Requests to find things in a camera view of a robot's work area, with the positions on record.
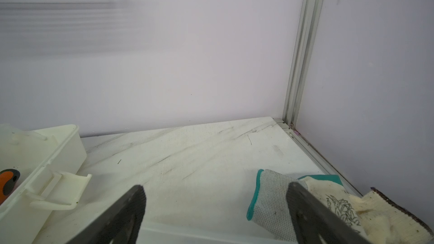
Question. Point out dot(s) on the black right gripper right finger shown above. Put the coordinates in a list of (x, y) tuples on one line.
[(314, 223)]

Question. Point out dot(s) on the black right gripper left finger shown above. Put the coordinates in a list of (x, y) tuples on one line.
[(119, 224)]

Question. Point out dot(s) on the white plastic toolbox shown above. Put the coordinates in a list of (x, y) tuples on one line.
[(48, 161)]

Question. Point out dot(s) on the white dotted green-cuffed glove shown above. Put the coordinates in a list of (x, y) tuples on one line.
[(269, 207)]

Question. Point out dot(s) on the cream printed work glove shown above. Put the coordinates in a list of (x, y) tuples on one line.
[(374, 216)]

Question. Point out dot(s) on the orange black tool handle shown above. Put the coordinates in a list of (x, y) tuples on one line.
[(8, 178)]

